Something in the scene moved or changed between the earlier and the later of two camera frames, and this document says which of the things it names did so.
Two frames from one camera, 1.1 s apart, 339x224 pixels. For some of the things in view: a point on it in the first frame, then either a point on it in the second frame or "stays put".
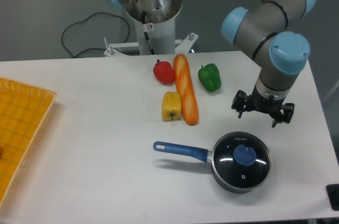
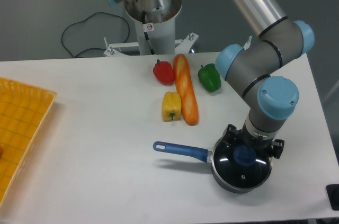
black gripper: [269, 105] -> [262, 146]
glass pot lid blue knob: [242, 160] stays put
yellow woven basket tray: [23, 109] stays put
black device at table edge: [333, 191] stays put
